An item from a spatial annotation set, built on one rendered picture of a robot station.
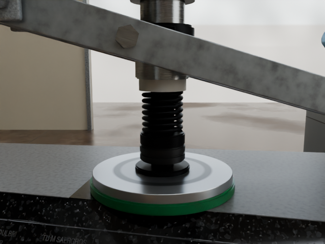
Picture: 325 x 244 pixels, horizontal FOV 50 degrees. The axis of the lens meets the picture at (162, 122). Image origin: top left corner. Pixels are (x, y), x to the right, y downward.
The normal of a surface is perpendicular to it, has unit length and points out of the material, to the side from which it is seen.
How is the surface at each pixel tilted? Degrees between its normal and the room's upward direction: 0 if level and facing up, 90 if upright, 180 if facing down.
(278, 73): 90
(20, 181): 0
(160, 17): 90
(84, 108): 90
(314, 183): 0
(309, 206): 0
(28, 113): 90
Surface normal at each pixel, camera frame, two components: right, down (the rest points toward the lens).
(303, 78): 0.17, 0.17
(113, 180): 0.00, -0.98
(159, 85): -0.13, 0.17
